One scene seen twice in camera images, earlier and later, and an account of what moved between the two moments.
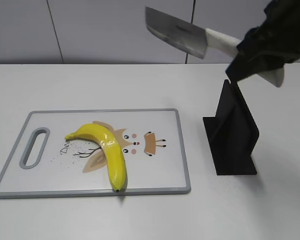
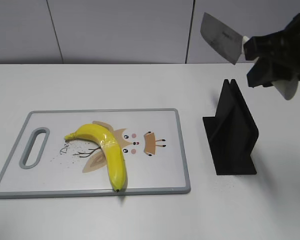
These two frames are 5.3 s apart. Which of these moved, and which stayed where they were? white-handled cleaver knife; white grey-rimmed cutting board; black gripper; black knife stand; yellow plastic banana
Moved: black gripper; white-handled cleaver knife
Stayed: black knife stand; white grey-rimmed cutting board; yellow plastic banana
